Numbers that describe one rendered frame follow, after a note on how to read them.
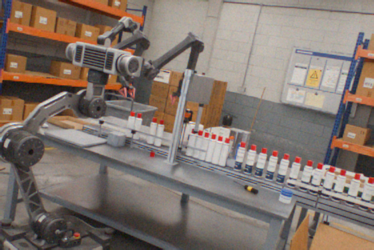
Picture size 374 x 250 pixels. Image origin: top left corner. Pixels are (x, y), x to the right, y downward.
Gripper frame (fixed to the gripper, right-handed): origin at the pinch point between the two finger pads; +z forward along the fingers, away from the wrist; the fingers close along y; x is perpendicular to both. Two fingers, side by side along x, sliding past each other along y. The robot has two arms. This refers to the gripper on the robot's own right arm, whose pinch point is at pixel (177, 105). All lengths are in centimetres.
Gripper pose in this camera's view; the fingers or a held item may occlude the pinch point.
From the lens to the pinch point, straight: 283.7
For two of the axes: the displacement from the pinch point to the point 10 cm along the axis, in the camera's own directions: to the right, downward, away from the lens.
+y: -8.0, -2.6, 5.5
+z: -2.1, 9.6, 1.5
